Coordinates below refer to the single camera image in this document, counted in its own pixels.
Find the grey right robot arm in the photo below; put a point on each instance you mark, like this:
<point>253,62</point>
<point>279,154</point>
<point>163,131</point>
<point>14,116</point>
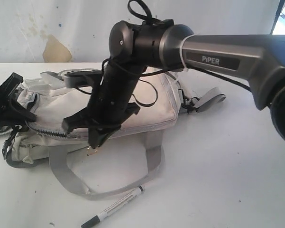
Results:
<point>258,59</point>

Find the white fabric backpack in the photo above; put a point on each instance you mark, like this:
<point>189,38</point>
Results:
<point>56,120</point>

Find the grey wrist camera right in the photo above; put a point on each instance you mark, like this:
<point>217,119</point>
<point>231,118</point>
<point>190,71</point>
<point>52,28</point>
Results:
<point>77,78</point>

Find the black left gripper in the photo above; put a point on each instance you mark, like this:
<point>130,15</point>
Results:
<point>11,112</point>

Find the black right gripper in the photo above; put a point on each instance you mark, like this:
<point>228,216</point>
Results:
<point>110,106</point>

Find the white black marker pen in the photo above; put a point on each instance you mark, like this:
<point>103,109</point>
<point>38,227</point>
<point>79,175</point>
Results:
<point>100,217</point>

